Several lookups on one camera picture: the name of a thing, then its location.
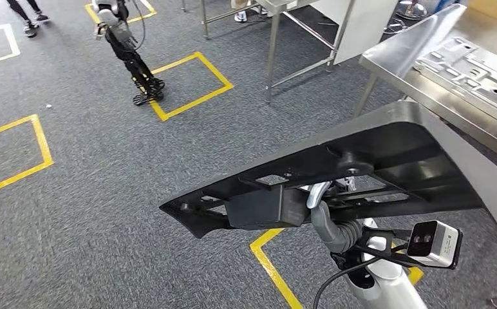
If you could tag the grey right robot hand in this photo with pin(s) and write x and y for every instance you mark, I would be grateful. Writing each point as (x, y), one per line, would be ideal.
(327, 232)

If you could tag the black plastic plate bracket part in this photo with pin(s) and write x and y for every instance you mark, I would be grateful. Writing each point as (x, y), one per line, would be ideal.
(359, 140)

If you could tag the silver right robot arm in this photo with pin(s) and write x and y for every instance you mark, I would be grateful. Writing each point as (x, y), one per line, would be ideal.
(385, 285)

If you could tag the stainless steel workbench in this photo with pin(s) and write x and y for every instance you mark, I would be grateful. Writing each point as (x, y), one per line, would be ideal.
(402, 51)

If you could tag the yellow floor tape square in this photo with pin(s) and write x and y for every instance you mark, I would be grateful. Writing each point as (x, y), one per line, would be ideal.
(214, 72)
(93, 13)
(270, 264)

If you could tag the stainless steel side table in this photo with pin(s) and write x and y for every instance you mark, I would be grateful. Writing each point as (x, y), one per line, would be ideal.
(272, 51)

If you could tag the white board panel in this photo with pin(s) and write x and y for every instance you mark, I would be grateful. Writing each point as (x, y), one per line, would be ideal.
(359, 30)

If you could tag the stamped sheet metal panel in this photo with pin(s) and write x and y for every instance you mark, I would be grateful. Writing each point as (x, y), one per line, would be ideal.
(479, 81)

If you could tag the person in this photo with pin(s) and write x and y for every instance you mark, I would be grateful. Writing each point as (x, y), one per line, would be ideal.
(240, 16)
(30, 27)

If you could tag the black round stool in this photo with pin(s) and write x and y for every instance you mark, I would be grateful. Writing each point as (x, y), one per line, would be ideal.
(410, 9)

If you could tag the black humanoid robot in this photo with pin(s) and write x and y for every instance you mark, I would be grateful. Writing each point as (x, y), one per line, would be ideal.
(133, 64)

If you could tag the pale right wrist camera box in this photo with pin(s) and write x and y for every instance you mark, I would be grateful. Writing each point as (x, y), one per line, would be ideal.
(436, 245)

